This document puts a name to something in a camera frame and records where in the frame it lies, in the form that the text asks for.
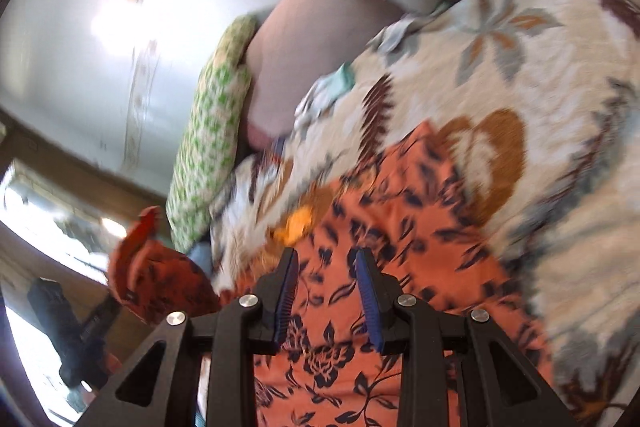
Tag orange floral garment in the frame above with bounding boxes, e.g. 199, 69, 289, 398
107, 119, 556, 427

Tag cream floral fleece blanket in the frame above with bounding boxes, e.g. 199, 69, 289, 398
207, 0, 640, 427

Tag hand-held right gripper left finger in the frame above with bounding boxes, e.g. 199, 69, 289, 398
87, 248, 301, 427

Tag green patterned pillow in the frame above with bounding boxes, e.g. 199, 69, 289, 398
165, 14, 261, 254

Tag white work glove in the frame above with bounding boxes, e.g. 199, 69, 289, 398
370, 14, 427, 58
294, 62, 357, 128

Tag light blue cloth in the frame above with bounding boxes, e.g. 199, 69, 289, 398
187, 241, 217, 279

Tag etched glass panel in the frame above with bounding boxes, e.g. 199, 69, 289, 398
0, 159, 132, 269
4, 304, 71, 410

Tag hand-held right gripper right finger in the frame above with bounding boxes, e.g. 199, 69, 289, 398
354, 248, 560, 427

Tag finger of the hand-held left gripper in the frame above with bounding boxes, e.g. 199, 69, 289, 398
80, 293, 123, 339

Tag pink quilted cushion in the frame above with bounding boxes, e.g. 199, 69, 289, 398
240, 0, 407, 148

